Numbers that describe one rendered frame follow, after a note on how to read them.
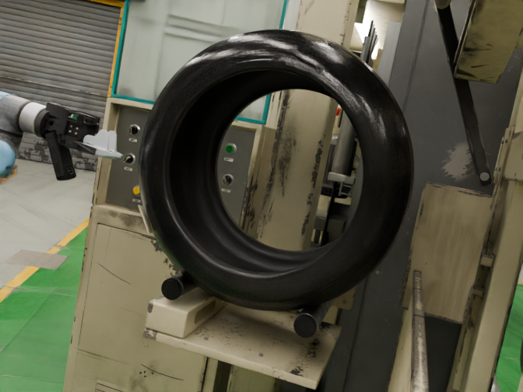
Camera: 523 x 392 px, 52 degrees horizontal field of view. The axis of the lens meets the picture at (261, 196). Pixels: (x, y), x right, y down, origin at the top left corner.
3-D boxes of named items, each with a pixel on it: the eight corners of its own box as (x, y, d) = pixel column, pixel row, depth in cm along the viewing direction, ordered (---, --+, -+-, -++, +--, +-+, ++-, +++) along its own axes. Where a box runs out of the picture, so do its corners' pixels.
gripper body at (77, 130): (85, 116, 119) (40, 100, 122) (75, 152, 120) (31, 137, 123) (103, 118, 127) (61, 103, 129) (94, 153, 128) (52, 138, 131)
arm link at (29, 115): (15, 132, 124) (39, 134, 132) (32, 138, 123) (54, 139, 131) (23, 100, 123) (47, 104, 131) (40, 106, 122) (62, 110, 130)
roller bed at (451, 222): (400, 288, 145) (424, 180, 142) (458, 303, 142) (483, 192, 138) (398, 308, 126) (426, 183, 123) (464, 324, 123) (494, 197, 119)
